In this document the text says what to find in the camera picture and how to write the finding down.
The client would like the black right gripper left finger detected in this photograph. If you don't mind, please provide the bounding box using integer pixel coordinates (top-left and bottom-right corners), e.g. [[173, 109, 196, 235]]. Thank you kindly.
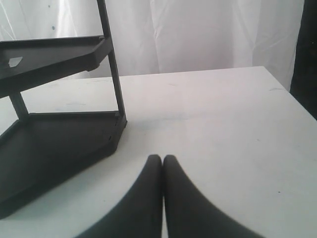
[[78, 155, 163, 238]]

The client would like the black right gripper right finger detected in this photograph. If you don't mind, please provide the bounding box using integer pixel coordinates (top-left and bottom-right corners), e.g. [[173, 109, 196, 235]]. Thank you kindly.
[[163, 155, 253, 238]]

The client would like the black two-tier metal rack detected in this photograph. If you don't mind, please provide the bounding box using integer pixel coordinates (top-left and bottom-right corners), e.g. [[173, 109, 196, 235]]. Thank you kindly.
[[0, 0, 127, 218]]

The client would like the dark object at right edge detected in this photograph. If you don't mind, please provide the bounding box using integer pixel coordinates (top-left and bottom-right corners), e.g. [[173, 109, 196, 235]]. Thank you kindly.
[[291, 0, 317, 106]]

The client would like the white backdrop curtain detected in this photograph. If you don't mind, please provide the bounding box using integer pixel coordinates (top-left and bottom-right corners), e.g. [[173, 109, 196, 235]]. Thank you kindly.
[[0, 0, 304, 87]]

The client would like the grey square sticker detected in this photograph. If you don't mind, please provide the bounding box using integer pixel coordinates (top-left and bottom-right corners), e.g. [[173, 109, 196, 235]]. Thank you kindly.
[[8, 57, 23, 68]]

